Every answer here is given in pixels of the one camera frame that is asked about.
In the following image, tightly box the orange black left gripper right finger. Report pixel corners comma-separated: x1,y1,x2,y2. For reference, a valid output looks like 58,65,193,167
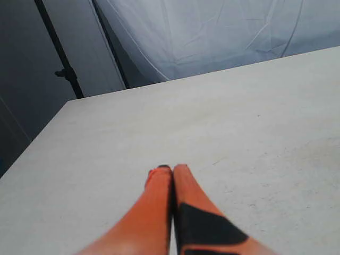
173,164,276,254

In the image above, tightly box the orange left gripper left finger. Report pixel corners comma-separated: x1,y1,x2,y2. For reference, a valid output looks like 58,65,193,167
78,165,172,254

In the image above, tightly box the black stand pole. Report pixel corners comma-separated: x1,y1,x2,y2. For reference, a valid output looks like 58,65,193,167
34,0,84,99

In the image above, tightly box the white backdrop cloth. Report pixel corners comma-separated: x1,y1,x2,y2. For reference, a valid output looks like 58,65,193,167
98,1,339,82

